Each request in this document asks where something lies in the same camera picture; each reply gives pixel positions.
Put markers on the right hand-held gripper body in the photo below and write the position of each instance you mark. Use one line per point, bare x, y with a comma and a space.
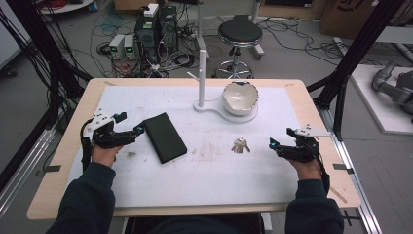
303, 149

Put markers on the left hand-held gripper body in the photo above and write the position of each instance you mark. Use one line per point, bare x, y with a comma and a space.
99, 125

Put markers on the black wallet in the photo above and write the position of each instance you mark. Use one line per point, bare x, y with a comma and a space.
165, 138

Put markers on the bunch of silver keys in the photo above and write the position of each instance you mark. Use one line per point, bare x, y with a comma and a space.
240, 145

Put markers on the white ceramic bowl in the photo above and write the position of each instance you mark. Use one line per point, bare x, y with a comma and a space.
240, 99

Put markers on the white key stand with hook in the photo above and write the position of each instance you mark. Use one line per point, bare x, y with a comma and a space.
202, 87

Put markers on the person's right hand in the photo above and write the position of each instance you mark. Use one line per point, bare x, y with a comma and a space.
307, 169

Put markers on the person's left hand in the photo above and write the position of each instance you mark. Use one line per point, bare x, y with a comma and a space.
104, 156

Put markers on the black tape piece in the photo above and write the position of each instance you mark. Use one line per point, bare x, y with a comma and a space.
342, 168
52, 168

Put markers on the grey power supply unit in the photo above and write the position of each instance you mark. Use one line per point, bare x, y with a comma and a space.
116, 45
130, 47

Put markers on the white table mat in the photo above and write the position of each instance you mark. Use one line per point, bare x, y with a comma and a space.
201, 175

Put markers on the white floor board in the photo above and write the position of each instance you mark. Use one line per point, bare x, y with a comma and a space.
370, 104

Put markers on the black computer tower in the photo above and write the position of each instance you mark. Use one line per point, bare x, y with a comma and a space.
146, 37
168, 29

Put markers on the white power strip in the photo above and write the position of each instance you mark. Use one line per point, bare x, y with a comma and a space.
340, 45

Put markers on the white metal stand leg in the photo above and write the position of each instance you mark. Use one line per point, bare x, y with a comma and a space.
201, 29
257, 32

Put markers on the person's lap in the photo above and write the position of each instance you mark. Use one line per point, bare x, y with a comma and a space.
195, 226

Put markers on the white box on computer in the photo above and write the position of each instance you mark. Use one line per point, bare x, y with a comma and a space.
151, 9

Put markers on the black round stool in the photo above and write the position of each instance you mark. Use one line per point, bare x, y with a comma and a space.
240, 32

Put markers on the round white table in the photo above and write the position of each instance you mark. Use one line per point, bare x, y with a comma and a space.
68, 6

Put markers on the cardboard box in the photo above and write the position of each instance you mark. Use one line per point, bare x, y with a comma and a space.
350, 19

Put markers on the aluminium rail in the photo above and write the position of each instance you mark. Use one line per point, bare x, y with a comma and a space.
22, 175
354, 182

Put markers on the black frame strut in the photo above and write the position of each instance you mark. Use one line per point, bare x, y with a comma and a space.
357, 52
42, 42

